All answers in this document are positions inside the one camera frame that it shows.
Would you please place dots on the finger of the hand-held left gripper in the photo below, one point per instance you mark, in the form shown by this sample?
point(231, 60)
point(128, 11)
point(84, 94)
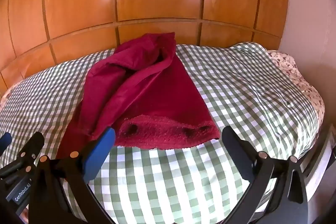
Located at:
point(5, 140)
point(32, 144)

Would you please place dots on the dark red garment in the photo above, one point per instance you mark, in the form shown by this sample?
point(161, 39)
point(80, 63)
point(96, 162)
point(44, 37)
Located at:
point(147, 98)

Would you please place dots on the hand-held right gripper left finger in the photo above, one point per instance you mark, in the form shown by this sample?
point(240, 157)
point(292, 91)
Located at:
point(99, 150)

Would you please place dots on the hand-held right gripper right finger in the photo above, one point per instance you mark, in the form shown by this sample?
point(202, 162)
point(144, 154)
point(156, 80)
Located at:
point(236, 150)

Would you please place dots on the green checked bed sheet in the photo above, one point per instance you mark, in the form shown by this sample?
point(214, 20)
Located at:
point(236, 87)

